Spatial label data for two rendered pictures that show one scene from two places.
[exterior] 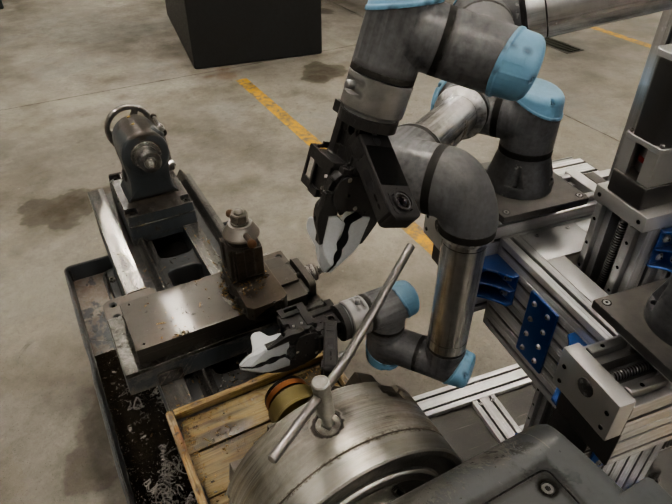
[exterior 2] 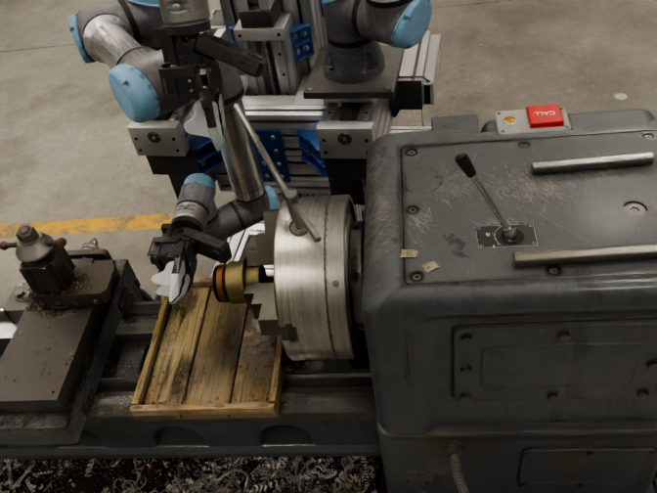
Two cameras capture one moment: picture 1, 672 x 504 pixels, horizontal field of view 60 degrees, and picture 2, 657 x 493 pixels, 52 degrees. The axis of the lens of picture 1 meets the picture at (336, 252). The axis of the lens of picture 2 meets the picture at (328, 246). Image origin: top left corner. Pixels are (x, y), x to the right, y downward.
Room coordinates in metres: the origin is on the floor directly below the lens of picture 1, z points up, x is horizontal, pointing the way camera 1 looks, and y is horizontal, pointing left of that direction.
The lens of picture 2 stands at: (-0.15, 0.67, 2.04)
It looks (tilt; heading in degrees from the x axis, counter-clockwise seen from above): 44 degrees down; 309
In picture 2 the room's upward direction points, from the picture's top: 10 degrees counter-clockwise
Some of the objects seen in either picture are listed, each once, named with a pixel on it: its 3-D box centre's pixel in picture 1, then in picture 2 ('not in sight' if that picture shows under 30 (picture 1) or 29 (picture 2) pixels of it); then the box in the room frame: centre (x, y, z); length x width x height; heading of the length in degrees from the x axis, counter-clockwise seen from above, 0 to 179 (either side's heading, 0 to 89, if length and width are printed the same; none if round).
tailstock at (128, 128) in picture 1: (144, 166); not in sight; (1.50, 0.56, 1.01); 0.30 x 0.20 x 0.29; 28
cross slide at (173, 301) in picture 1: (222, 301); (58, 323); (0.98, 0.26, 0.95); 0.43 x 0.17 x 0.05; 118
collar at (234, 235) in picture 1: (240, 228); (32, 244); (1.01, 0.20, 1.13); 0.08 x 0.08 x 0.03
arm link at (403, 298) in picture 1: (387, 305); (197, 199); (0.83, -0.10, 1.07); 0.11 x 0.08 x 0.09; 118
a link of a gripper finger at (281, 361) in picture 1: (261, 356); (170, 290); (0.71, 0.13, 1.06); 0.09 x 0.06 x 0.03; 118
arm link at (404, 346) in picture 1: (392, 343); (213, 227); (0.83, -0.12, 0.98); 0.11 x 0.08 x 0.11; 62
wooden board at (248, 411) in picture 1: (280, 439); (218, 342); (0.66, 0.11, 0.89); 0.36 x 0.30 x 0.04; 118
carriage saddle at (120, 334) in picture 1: (212, 308); (45, 343); (1.02, 0.30, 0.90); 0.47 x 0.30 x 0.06; 118
